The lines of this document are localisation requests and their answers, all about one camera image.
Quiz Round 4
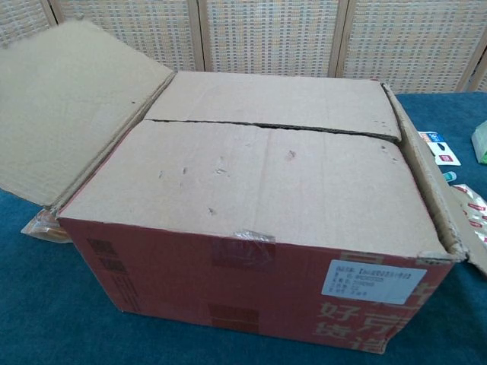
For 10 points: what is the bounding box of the red white snack packet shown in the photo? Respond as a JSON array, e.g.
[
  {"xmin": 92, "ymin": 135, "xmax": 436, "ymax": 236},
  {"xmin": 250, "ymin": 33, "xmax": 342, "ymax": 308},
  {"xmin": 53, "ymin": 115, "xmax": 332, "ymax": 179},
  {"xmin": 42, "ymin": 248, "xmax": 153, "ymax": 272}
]
[{"xmin": 452, "ymin": 182, "xmax": 487, "ymax": 244}]

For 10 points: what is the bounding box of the red cardboard shipping box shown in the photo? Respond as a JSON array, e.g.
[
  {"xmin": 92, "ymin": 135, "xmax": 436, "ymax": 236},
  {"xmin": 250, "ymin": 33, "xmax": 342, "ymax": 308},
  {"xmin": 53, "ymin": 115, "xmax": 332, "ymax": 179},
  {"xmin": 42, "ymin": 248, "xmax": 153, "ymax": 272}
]
[{"xmin": 0, "ymin": 19, "xmax": 487, "ymax": 358}]

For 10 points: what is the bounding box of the blue white blister card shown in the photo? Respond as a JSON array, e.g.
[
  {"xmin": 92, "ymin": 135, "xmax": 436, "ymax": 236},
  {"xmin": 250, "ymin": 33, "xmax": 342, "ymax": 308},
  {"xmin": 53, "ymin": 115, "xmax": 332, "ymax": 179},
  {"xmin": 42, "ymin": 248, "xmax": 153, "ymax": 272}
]
[{"xmin": 416, "ymin": 131, "xmax": 462, "ymax": 167}]

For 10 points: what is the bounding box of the blue carpet table cover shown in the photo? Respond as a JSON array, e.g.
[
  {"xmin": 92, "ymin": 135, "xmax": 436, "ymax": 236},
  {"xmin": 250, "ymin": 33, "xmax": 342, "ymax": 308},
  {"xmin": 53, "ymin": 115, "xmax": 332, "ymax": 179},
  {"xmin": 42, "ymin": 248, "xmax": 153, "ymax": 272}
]
[{"xmin": 0, "ymin": 89, "xmax": 487, "ymax": 365}]

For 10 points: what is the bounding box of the woven folding screen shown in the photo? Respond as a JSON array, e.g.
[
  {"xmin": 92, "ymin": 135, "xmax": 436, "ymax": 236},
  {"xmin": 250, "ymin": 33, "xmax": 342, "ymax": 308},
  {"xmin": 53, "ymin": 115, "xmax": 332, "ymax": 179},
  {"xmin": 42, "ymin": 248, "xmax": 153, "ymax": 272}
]
[{"xmin": 0, "ymin": 0, "xmax": 487, "ymax": 94}]

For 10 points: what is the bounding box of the green tissue pack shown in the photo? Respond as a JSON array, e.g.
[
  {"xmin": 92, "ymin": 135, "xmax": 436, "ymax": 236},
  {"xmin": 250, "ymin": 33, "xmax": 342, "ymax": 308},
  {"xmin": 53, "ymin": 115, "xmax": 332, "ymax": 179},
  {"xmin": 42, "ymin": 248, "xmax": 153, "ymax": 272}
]
[{"xmin": 470, "ymin": 120, "xmax": 487, "ymax": 167}]

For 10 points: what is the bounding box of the brown peanut butter pouch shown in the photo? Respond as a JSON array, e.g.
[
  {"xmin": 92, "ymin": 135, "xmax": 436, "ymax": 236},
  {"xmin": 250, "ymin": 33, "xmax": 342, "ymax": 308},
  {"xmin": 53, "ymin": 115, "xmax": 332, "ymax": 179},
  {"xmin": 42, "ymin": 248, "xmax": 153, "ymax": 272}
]
[{"xmin": 21, "ymin": 211, "xmax": 72, "ymax": 244}]

